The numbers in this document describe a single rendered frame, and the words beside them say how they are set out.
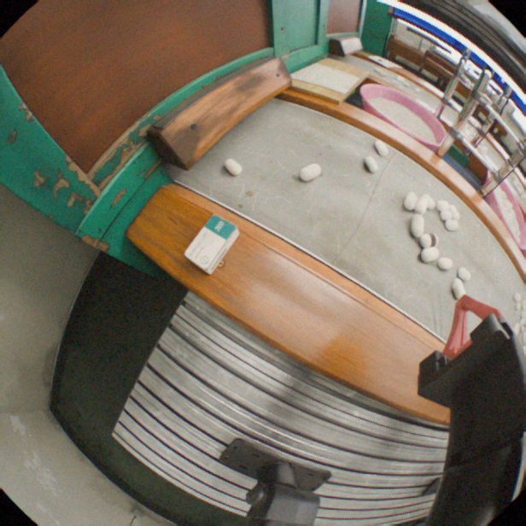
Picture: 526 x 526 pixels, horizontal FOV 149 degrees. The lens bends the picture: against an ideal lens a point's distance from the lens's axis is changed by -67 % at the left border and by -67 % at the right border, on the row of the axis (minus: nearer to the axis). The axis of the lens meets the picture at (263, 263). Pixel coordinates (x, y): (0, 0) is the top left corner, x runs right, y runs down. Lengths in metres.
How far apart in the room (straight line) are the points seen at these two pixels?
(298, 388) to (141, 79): 0.48
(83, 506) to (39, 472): 0.35
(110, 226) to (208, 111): 0.21
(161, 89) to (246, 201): 0.21
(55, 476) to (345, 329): 1.94
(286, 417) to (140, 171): 0.43
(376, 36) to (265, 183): 2.77
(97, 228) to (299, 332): 0.29
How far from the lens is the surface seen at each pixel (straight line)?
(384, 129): 0.47
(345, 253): 0.29
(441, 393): 0.15
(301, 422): 0.37
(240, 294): 0.24
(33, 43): 0.29
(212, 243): 0.24
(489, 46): 0.28
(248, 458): 0.40
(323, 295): 0.24
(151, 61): 0.32
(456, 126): 0.50
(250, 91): 0.38
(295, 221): 0.29
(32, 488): 1.87
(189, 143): 0.30
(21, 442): 2.01
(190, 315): 0.35
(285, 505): 0.30
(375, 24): 2.95
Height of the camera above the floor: 1.00
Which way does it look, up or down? 73 degrees down
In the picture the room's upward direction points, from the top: 10 degrees counter-clockwise
